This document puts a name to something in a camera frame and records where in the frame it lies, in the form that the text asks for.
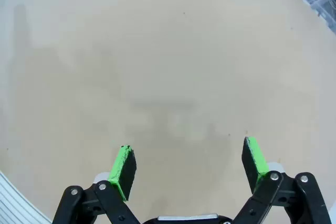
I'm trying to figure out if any clear plastic storage bin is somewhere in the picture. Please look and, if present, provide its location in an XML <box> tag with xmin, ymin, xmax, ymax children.
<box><xmin>301</xmin><ymin>0</ymin><xmax>336</xmax><ymax>35</ymax></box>

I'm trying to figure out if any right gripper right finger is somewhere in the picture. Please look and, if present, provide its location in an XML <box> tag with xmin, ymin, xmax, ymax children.
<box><xmin>230</xmin><ymin>136</ymin><xmax>332</xmax><ymax>224</ymax></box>

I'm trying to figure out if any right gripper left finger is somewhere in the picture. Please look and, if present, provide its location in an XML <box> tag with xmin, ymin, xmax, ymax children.
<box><xmin>51</xmin><ymin>144</ymin><xmax>148</xmax><ymax>224</ymax></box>

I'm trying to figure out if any white ribbed panel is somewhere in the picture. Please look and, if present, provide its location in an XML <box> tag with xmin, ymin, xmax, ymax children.
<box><xmin>0</xmin><ymin>171</ymin><xmax>52</xmax><ymax>224</ymax></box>

